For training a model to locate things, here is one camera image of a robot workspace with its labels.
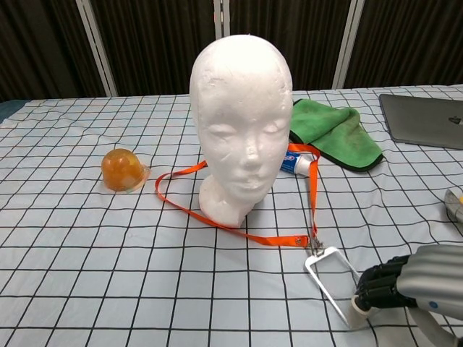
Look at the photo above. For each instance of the grey laptop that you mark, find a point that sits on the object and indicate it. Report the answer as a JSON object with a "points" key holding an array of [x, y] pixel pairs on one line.
{"points": [[423, 119]]}

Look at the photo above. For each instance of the green microfiber cloth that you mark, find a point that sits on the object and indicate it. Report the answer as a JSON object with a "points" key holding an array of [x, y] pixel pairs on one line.
{"points": [[336, 130]]}

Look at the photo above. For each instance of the dark partition panel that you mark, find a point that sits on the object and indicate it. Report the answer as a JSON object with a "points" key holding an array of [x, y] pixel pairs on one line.
{"points": [[155, 43], [408, 39], [36, 43], [289, 36]]}

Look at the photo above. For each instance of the white foam mannequin head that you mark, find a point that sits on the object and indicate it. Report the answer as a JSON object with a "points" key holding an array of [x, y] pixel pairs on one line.
{"points": [[242, 108]]}

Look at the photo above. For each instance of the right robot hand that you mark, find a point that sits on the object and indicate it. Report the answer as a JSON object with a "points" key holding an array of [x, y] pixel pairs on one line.
{"points": [[430, 278]]}

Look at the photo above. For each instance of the checkered tablecloth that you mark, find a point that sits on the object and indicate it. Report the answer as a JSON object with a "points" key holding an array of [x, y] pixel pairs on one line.
{"points": [[108, 289]]}

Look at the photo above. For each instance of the orange jelly cup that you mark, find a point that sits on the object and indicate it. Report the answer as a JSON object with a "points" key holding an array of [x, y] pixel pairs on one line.
{"points": [[121, 168]]}

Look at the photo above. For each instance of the white partition frame post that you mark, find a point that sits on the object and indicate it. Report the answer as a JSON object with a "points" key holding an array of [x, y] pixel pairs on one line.
{"points": [[221, 14], [97, 50], [348, 43]]}

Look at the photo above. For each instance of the grey and yellow object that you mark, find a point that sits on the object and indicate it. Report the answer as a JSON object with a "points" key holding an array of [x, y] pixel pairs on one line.
{"points": [[456, 207]]}

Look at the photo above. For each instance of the white clear badge holder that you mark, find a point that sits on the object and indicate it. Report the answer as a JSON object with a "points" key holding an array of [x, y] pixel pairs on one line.
{"points": [[312, 266]]}

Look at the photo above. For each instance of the blue white toothpaste tube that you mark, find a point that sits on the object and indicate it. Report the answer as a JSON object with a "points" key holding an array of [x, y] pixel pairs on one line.
{"points": [[293, 162]]}

